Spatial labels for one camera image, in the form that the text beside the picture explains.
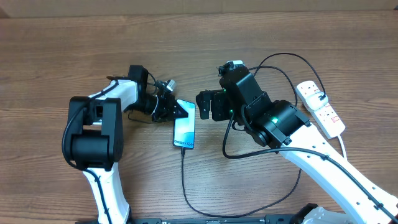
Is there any Samsung Galaxy smartphone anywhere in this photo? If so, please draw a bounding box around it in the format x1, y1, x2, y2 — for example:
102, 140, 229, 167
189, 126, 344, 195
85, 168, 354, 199
173, 100, 196, 149

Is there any black charger cable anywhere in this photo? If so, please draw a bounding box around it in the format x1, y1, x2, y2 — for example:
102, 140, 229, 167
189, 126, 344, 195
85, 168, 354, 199
180, 52, 327, 218

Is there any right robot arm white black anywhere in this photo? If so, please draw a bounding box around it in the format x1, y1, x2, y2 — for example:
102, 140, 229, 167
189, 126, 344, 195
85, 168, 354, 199
196, 62, 397, 223

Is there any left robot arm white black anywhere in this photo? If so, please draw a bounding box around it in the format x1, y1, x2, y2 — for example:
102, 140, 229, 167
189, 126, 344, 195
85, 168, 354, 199
62, 65, 191, 223

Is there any white charger plug adapter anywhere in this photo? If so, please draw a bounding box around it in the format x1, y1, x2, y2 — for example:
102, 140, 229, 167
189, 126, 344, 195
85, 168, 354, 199
303, 92, 328, 112

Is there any white power strip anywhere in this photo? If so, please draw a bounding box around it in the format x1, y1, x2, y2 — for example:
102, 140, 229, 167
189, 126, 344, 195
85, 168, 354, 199
296, 81, 346, 139

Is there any white power strip cord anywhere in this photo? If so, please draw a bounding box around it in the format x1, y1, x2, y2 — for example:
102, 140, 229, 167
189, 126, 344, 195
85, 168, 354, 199
337, 134, 348, 161

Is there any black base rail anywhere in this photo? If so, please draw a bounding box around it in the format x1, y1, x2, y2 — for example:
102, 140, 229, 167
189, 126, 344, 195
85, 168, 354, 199
128, 214, 304, 224

